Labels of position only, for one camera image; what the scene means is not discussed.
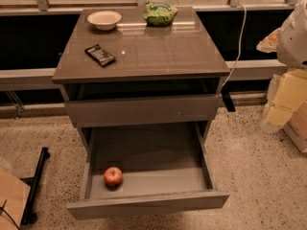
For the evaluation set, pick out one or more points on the closed grey top drawer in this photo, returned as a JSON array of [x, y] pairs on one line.
[[142, 111]]

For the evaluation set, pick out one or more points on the red apple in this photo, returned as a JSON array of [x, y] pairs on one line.
[[113, 176]]

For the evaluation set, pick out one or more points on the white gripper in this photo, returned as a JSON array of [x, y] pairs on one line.
[[294, 42]]

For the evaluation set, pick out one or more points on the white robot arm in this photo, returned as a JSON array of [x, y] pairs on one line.
[[290, 40]]

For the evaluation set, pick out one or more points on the black metal stand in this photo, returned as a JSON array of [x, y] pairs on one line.
[[29, 215]]

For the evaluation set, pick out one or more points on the grey drawer cabinet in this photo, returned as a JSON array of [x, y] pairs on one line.
[[180, 59]]

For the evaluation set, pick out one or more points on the open grey middle drawer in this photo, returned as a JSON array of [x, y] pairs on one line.
[[164, 170]]

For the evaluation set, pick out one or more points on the white bowl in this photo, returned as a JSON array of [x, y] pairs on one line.
[[104, 20]]

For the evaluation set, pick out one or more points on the cardboard box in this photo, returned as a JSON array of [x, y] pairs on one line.
[[296, 128]]

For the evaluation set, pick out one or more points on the green chip bag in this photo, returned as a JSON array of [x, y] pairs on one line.
[[159, 14]]

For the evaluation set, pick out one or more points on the black snack bar wrapper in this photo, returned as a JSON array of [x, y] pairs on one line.
[[98, 54]]

